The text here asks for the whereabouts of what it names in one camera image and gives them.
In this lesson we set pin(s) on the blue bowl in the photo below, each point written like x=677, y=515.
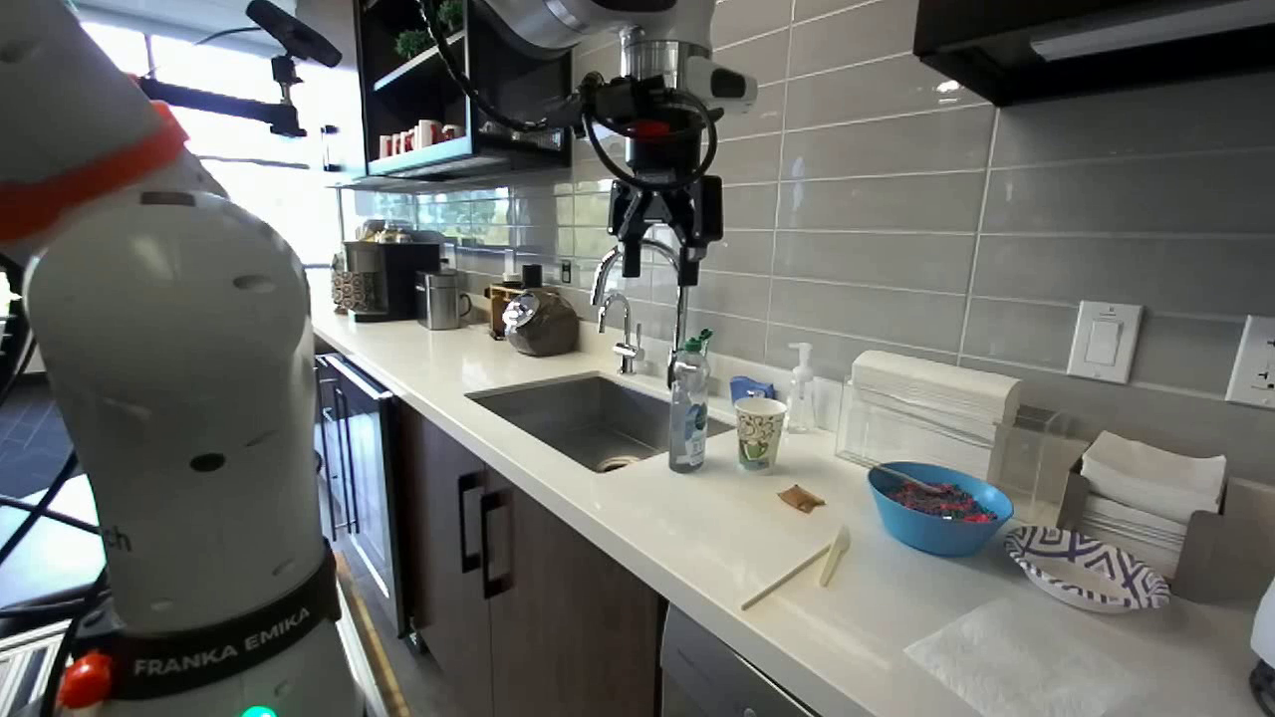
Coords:
x=934, y=508

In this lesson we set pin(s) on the dark cabinet door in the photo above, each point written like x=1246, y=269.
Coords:
x=515, y=606

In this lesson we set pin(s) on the clear plastic sheet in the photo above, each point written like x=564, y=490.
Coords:
x=1031, y=658

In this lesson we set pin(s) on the clear soap dispenser bottle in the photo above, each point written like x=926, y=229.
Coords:
x=804, y=400

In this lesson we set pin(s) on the white light switch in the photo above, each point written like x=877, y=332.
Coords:
x=1104, y=340

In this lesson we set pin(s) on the white paper towel dispenser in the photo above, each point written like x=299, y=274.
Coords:
x=906, y=408

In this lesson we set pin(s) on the black range hood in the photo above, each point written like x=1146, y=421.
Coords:
x=1044, y=49

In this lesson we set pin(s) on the dark wall shelf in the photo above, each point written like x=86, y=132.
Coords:
x=418, y=125

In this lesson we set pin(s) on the white wall outlet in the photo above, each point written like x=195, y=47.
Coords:
x=1251, y=371

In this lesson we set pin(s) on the steel canister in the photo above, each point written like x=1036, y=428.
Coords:
x=446, y=299

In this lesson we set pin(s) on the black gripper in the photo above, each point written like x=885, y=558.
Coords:
x=660, y=146

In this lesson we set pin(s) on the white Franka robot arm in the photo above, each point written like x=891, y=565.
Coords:
x=178, y=340

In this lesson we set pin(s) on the clear bottle with green lid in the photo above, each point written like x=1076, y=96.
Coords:
x=692, y=405

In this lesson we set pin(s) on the small brown packet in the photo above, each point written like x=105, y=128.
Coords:
x=804, y=501

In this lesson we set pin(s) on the chrome gooseneck faucet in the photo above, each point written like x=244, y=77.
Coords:
x=638, y=284

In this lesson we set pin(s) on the blue sponge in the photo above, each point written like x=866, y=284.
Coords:
x=749, y=387

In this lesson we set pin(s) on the black coffee machine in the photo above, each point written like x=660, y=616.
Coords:
x=383, y=275

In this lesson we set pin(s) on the stainless steel sink basin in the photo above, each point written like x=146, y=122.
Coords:
x=592, y=421

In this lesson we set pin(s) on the blue patterned paper plate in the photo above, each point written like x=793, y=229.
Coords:
x=1084, y=570

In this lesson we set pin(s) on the dark round jar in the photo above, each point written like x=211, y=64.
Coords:
x=541, y=324

